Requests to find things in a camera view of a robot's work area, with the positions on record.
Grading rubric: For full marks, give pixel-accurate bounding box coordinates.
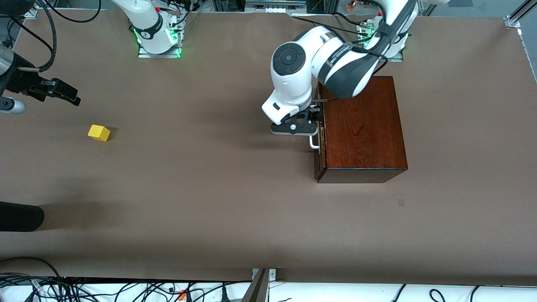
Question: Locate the curved black table cable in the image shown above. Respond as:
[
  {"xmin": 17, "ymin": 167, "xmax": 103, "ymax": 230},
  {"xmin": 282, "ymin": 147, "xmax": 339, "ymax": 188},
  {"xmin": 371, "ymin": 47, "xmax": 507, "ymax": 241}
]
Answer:
[{"xmin": 334, "ymin": 12, "xmax": 360, "ymax": 26}]

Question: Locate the grey metal mounting bracket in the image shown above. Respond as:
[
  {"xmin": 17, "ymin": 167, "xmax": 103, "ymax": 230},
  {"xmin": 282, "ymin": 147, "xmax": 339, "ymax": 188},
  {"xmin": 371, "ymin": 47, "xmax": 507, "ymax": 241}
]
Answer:
[{"xmin": 241, "ymin": 268, "xmax": 277, "ymax": 302}]

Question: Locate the grey power strip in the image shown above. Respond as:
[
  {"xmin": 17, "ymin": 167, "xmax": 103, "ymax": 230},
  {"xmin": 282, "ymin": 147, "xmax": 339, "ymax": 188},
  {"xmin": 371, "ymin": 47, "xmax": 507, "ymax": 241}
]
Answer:
[{"xmin": 245, "ymin": 0, "xmax": 307, "ymax": 13}]

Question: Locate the wooden drawer with white handle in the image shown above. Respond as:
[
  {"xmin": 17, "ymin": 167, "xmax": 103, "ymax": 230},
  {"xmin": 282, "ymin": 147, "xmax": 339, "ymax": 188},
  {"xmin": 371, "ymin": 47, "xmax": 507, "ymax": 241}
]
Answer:
[{"xmin": 309, "ymin": 122, "xmax": 327, "ymax": 182}]

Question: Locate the black arched floor cable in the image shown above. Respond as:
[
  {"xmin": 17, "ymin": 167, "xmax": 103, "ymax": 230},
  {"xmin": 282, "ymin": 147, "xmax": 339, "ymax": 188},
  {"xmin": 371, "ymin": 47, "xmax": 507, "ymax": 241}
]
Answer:
[{"xmin": 0, "ymin": 257, "xmax": 63, "ymax": 279}]

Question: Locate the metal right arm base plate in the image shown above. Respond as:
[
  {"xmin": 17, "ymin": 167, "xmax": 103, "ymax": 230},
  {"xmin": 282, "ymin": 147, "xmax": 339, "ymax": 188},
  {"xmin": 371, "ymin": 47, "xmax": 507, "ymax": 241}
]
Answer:
[{"xmin": 138, "ymin": 42, "xmax": 182, "ymax": 58}]

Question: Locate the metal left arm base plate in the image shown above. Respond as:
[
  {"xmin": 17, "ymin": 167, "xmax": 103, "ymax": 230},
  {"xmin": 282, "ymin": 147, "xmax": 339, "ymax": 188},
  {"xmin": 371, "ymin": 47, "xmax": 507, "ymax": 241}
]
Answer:
[{"xmin": 359, "ymin": 46, "xmax": 404, "ymax": 62}]

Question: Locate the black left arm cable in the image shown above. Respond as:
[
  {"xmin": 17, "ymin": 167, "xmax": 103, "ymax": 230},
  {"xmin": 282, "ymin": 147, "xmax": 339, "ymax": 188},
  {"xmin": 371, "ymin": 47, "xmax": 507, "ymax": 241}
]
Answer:
[{"xmin": 313, "ymin": 21, "xmax": 393, "ymax": 103}]

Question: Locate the black cylindrical object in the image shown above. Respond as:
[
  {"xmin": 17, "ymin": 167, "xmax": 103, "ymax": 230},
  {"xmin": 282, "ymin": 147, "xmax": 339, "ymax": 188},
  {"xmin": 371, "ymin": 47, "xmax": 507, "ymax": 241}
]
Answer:
[{"xmin": 0, "ymin": 201, "xmax": 45, "ymax": 232}]

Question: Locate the thin black hanging cable loop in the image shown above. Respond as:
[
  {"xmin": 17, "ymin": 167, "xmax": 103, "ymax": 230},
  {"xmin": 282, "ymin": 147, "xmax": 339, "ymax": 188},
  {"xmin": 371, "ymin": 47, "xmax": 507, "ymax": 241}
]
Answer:
[{"xmin": 46, "ymin": 0, "xmax": 101, "ymax": 24}]

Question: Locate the dark brown wooden cabinet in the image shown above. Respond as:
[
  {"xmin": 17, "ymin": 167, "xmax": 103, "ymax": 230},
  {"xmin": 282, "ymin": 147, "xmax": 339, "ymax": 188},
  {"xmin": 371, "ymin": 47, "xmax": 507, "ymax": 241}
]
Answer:
[{"xmin": 315, "ymin": 75, "xmax": 408, "ymax": 184}]

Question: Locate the yellow wooden block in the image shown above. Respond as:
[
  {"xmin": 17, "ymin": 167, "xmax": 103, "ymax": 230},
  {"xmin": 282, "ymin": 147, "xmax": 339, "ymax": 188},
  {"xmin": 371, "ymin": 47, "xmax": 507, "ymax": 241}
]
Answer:
[{"xmin": 88, "ymin": 125, "xmax": 111, "ymax": 142}]

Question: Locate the long black table cable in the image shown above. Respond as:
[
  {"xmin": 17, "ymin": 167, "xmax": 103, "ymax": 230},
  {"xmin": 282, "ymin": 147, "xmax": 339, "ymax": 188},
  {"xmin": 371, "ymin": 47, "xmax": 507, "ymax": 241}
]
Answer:
[{"xmin": 292, "ymin": 15, "xmax": 321, "ymax": 29}]

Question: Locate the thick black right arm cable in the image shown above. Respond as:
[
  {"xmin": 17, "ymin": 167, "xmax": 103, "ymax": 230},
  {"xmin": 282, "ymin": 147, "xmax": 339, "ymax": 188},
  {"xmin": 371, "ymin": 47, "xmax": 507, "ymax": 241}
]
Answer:
[{"xmin": 0, "ymin": 0, "xmax": 58, "ymax": 73}]

